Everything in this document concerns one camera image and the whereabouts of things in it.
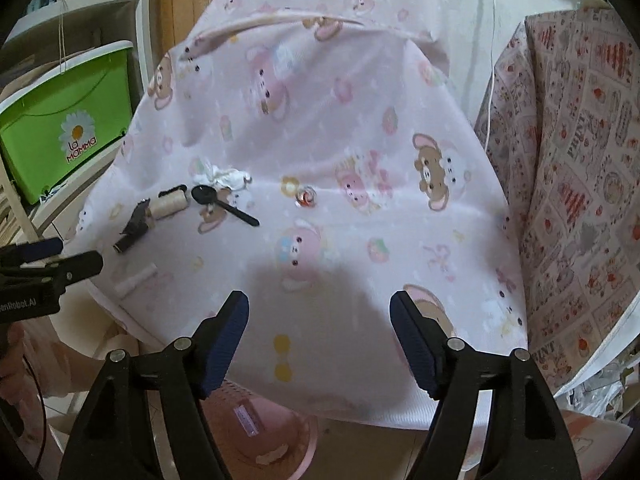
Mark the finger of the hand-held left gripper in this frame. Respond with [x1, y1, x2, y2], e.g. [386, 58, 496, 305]
[0, 238, 65, 268]
[0, 251, 104, 294]

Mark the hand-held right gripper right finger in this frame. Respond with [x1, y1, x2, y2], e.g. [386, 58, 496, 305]
[390, 290, 583, 480]

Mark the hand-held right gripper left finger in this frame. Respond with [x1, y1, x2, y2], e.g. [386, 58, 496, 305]
[59, 290, 250, 480]

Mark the small white tube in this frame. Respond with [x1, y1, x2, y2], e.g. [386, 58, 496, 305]
[114, 267, 159, 299]

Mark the black plastic tool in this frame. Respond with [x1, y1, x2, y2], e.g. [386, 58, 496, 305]
[114, 199, 153, 255]

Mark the cream thread spool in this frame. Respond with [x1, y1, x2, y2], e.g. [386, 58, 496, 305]
[148, 195, 193, 221]

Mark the black plastic spoon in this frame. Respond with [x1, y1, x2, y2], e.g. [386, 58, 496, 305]
[191, 185, 261, 228]

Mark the white tissue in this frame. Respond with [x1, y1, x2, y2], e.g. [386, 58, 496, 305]
[192, 157, 253, 202]

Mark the person's left hand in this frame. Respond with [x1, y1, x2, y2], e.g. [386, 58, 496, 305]
[0, 322, 32, 401]

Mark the green storage box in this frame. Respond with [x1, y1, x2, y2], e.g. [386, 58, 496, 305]
[0, 40, 139, 206]

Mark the clear plastic bag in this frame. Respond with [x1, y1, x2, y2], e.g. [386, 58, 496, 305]
[565, 350, 640, 426]

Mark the pink printed clothing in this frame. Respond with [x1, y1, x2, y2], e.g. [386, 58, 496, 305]
[555, 407, 637, 480]

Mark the patchwork print quilt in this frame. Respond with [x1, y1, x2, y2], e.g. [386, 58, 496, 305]
[472, 7, 640, 396]

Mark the pink bear print blanket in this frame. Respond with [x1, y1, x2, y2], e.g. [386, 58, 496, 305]
[65, 0, 532, 426]

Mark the white shelf unit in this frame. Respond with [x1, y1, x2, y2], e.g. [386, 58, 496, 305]
[0, 0, 162, 243]

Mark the wooden door panel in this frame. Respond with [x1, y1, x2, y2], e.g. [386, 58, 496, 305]
[152, 0, 251, 86]

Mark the white bedding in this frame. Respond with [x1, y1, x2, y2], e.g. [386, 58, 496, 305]
[429, 0, 581, 126]

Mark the black cable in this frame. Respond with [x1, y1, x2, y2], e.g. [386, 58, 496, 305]
[19, 354, 49, 467]

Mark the thin white string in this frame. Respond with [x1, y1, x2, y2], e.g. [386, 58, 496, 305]
[58, 0, 70, 76]

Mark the white cable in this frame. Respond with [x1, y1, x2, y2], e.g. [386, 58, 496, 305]
[479, 0, 502, 152]

